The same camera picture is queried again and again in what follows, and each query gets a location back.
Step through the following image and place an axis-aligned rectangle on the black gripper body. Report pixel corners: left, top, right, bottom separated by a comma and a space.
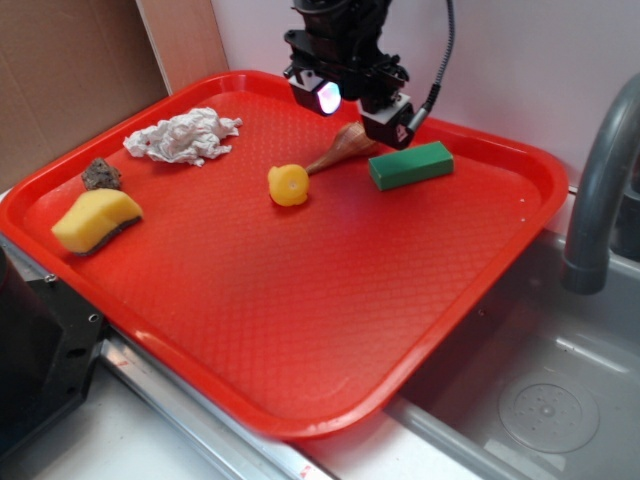
284, 0, 409, 108

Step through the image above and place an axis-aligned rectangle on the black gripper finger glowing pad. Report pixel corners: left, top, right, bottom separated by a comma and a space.
288, 70, 342, 116
358, 95, 415, 150

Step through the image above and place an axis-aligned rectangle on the tan spiral sea shell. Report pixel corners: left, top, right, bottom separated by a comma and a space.
305, 122, 379, 176

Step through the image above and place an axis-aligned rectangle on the green rectangular block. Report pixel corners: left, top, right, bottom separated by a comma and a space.
368, 142, 454, 191

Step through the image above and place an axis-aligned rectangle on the yellow rubber duck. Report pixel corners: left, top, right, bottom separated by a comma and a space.
267, 164, 310, 207

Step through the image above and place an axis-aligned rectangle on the crumpled white paper towel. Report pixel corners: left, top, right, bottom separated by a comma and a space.
123, 107, 243, 167

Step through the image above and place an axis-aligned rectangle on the red plastic tray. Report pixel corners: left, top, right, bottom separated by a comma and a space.
1, 71, 568, 440

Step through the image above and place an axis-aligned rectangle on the brown rough rock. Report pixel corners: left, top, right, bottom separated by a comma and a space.
81, 157, 122, 191

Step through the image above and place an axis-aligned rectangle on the grey sink faucet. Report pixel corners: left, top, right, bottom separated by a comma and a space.
561, 75, 639, 295

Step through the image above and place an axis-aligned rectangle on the brown cardboard panel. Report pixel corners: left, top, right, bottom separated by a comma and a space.
1, 1, 228, 190

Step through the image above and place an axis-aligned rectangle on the yellow sponge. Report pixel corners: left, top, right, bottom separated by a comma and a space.
51, 188, 143, 256

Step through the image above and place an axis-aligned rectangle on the grey sink basin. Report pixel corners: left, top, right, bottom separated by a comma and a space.
388, 233, 639, 479

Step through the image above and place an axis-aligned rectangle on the grey braided cable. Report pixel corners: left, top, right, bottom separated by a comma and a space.
410, 0, 456, 132

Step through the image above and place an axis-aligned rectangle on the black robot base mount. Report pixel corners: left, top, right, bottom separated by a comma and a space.
1, 252, 105, 459

